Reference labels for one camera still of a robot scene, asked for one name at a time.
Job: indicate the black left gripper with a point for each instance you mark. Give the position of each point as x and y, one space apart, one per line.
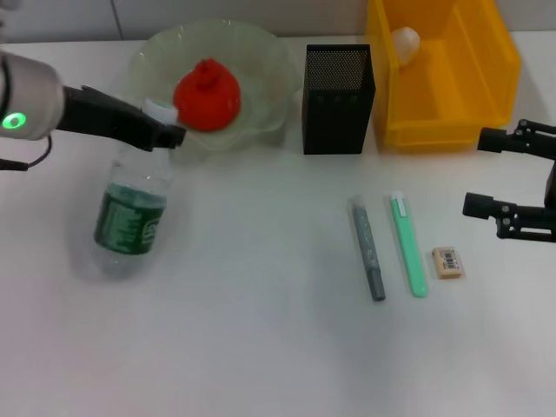
100 115

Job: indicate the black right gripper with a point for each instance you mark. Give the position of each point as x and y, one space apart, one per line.
551 182

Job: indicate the clear green-label water bottle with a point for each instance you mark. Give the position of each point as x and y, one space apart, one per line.
130 217

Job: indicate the mint green utility knife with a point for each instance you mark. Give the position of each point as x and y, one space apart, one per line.
410 247

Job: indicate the grey marker pen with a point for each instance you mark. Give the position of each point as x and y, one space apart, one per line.
368 247

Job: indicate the beige eraser with barcode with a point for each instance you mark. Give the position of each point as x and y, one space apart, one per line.
447 262

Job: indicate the green glass fruit plate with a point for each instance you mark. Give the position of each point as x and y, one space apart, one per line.
260 65

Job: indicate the black mesh pen holder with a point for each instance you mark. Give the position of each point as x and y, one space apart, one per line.
339 121

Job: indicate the yellow plastic bin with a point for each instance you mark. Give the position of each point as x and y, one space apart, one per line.
456 87

